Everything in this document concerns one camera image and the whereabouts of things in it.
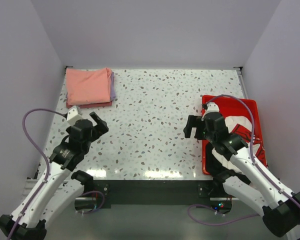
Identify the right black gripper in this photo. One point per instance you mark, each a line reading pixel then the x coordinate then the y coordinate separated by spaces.
pixel 192 122

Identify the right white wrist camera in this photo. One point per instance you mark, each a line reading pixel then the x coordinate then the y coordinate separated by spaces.
pixel 209 107

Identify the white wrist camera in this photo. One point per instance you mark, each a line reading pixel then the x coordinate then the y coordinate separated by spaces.
pixel 209 107
pixel 74 114

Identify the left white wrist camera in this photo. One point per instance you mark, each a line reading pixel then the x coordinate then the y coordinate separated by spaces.
pixel 74 114

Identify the red plastic bin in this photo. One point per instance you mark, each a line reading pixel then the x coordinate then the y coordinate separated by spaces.
pixel 231 107

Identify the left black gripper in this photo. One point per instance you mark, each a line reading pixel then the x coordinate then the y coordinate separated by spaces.
pixel 101 125

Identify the aluminium table frame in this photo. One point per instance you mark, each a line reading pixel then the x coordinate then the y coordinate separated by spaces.
pixel 146 144

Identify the folded dark pink t shirt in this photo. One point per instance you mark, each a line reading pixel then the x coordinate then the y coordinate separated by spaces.
pixel 95 105

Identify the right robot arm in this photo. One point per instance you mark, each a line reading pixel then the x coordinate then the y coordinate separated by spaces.
pixel 277 204

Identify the white t shirt red print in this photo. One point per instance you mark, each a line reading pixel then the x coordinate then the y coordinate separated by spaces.
pixel 241 126

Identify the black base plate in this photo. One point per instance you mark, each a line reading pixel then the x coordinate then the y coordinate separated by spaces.
pixel 153 192

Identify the salmon pink t shirt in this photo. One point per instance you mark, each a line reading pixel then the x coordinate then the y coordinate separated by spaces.
pixel 85 87

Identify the folded purple t shirt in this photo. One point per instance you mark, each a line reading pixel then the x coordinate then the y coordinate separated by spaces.
pixel 112 87

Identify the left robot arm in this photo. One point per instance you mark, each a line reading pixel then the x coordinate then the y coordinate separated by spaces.
pixel 60 183

